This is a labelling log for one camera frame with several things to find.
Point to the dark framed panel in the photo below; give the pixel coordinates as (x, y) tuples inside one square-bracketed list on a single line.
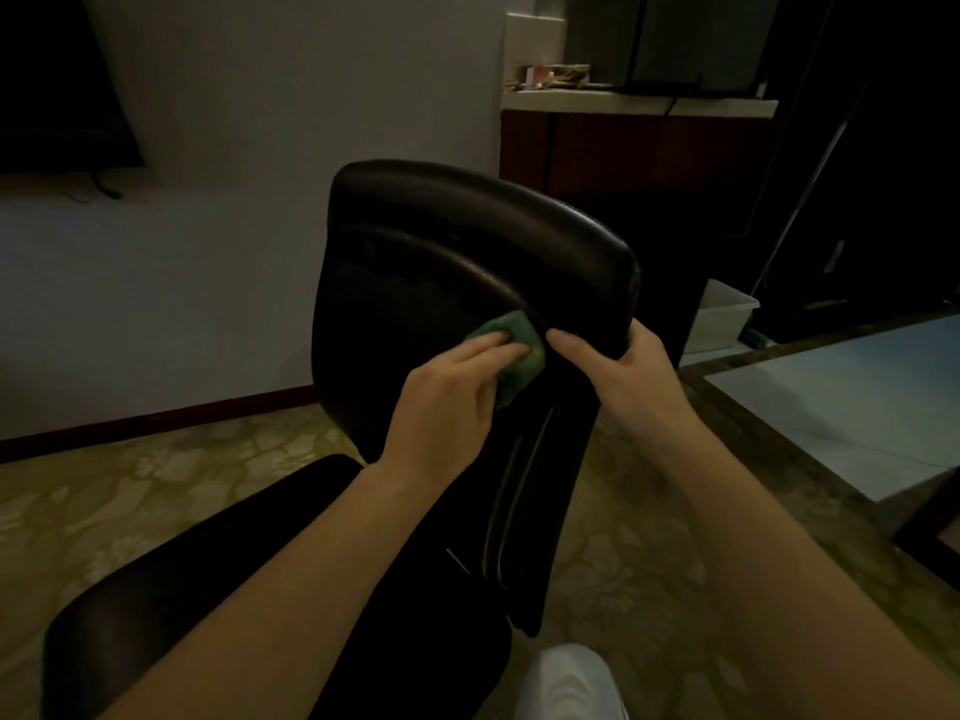
[(919, 539)]

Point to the dark cabinet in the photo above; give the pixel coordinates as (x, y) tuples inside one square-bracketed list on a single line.
[(660, 157)]

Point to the black wall television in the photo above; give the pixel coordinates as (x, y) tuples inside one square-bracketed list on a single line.
[(52, 82)]

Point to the small teal floor item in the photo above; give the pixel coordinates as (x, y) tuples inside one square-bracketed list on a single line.
[(756, 337)]

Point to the dark red baseboard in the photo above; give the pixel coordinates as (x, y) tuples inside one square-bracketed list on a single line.
[(150, 423)]

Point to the person's right forearm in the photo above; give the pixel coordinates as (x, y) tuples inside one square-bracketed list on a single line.
[(810, 592)]

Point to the white plastic bin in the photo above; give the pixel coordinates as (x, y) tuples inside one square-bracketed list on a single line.
[(720, 322)]

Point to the person's left hand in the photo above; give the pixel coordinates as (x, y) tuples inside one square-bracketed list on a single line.
[(442, 419)]

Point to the green cleaning cloth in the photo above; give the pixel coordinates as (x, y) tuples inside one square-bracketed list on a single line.
[(525, 371)]

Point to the white upright board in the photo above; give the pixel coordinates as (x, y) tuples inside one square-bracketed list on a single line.
[(532, 41)]

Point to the person's right hand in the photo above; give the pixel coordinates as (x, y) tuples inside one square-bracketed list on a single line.
[(645, 397)]

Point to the dark wooden wardrobe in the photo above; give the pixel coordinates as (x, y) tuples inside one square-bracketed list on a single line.
[(885, 142)]

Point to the black countertop appliance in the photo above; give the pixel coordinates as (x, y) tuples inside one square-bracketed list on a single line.
[(697, 37)]

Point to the pile of small packets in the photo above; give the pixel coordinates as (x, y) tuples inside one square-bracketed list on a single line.
[(559, 76)]

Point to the person's left forearm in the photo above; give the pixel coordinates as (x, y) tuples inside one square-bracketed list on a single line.
[(262, 614)]

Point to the black leather chair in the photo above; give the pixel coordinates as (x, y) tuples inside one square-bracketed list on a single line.
[(420, 254)]

